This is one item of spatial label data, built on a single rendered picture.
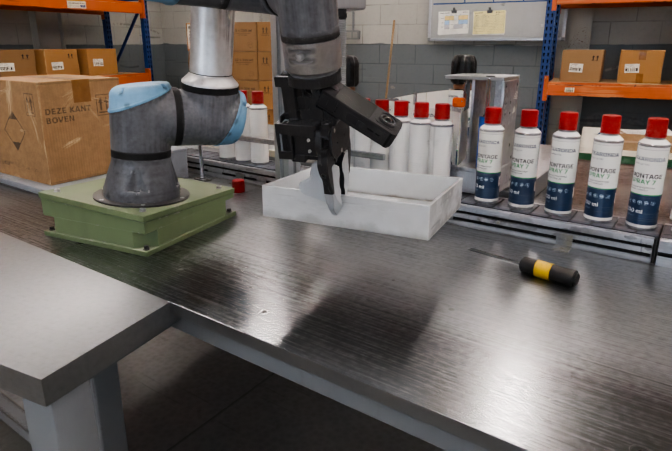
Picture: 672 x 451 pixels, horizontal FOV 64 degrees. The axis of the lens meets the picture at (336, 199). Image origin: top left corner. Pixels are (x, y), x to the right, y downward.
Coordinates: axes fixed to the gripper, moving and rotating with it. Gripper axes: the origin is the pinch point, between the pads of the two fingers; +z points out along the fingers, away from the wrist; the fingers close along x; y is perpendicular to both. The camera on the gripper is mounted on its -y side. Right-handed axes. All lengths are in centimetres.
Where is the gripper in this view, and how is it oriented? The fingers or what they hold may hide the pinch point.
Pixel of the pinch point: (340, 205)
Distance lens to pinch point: 78.9
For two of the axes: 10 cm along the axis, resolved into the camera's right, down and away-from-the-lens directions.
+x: -3.5, 4.8, -8.0
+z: 0.8, 8.7, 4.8
